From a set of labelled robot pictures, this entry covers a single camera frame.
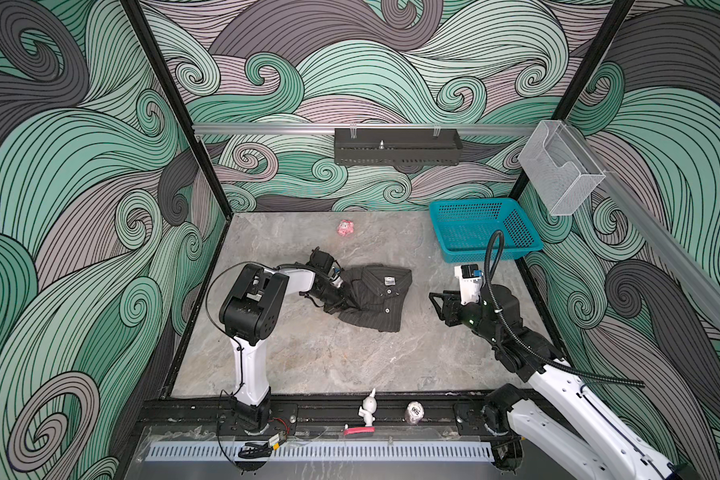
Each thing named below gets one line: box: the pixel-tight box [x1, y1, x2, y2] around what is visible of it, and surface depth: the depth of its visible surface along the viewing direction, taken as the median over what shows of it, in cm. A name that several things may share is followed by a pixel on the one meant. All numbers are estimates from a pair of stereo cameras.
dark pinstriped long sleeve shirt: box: [338, 264, 413, 333], surface depth 92 cm
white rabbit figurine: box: [358, 388, 377, 427], surface depth 74 cm
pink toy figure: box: [337, 219, 355, 237], surface depth 115 cm
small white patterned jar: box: [405, 401, 425, 425], surface depth 71 cm
